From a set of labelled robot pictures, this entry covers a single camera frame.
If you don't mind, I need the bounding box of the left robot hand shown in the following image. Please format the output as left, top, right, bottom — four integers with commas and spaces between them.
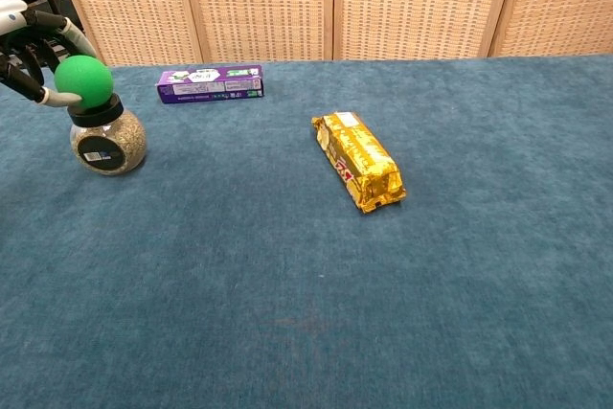
0, 0, 99, 108

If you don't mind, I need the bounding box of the green foam ball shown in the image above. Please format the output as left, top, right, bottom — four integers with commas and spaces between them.
54, 55, 115, 111

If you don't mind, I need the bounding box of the blue velvet table cloth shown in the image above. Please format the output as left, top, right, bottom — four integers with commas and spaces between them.
0, 54, 613, 409

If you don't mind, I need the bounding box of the small jar with black lid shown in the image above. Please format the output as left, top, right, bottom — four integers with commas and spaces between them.
66, 93, 148, 176

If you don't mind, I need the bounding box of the woven rattan folding screen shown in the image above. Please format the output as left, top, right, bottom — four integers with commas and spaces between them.
49, 0, 613, 67

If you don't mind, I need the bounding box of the gold foil snack package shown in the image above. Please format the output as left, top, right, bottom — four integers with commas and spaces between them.
311, 111, 408, 216

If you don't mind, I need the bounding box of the purple toothpaste box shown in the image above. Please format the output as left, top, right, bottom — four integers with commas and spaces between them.
154, 64, 265, 105

